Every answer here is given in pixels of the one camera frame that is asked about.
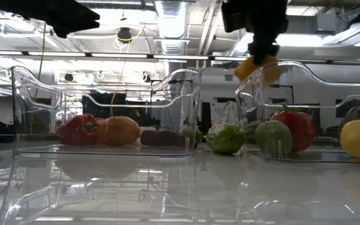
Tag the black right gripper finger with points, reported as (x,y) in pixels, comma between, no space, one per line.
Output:
(270,51)
(256,51)

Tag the yellow-orange round fruit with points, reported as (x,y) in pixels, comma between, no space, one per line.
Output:
(245,70)

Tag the clear plastic bin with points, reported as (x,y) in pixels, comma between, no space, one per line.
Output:
(180,93)
(248,93)

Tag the black ceiling dome device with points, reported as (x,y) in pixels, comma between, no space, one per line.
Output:
(124,34)

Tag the white patterned cloth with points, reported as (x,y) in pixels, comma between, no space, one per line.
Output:
(223,112)

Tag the dull green round fruit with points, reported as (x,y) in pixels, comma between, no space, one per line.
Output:
(251,131)

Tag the red strawberry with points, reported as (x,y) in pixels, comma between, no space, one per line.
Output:
(302,131)

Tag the green apple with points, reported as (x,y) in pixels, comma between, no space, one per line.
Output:
(272,139)

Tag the green bell pepper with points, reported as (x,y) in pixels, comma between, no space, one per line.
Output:
(225,139)

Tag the red bell pepper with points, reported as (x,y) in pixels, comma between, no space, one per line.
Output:
(77,129)

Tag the brown sweet potato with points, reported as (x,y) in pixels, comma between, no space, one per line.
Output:
(162,138)

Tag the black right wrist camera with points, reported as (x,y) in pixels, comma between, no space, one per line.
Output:
(233,17)

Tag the horizontal metal rail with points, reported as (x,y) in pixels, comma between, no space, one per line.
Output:
(120,56)

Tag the silver ventilation duct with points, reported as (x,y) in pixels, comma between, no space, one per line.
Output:
(171,25)

